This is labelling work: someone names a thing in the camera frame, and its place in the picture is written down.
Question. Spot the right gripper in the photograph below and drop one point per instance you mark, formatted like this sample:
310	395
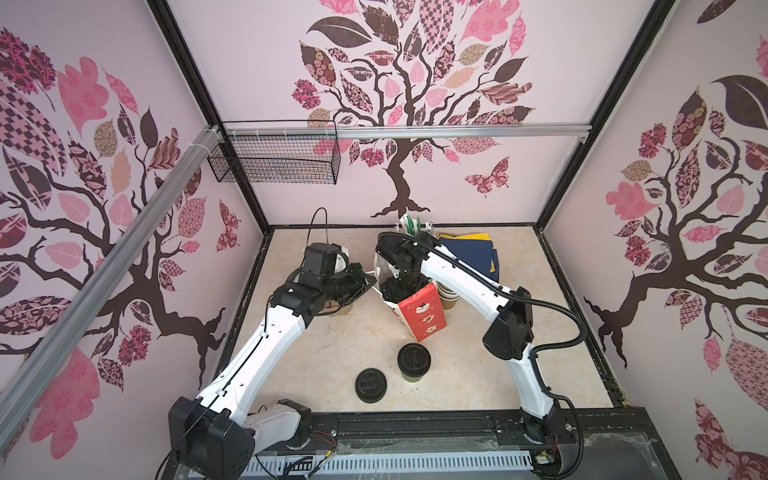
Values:
389	291

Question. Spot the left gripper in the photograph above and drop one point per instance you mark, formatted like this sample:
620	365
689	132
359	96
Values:
359	278

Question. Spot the red white paper gift bag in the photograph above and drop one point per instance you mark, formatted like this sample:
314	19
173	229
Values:
417	305

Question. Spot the black coffee cup lid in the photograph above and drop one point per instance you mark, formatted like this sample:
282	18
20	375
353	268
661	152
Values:
371	385
414	360

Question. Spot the green paper coffee cup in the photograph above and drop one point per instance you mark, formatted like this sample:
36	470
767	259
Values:
411	378

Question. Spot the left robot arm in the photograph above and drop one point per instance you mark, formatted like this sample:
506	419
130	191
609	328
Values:
216	434

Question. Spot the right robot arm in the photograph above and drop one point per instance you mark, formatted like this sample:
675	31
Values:
509	336

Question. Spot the pink cup of straws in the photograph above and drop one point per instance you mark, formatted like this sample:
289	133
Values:
413	225

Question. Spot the stack of green paper cups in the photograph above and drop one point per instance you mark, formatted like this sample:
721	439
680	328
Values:
448	297

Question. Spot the blue napkin stack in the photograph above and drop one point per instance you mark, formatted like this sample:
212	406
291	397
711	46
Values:
480	255

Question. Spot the aluminium crossbar back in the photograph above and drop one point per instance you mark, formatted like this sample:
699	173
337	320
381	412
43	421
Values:
408	132

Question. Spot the aluminium bar left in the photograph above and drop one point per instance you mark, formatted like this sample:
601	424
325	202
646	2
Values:
35	375

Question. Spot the black wire basket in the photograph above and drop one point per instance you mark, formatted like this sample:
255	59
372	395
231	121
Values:
278	151

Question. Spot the white slotted cable duct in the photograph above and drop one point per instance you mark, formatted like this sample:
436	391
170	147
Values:
358	465

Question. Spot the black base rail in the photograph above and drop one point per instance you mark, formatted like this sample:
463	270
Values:
596	443

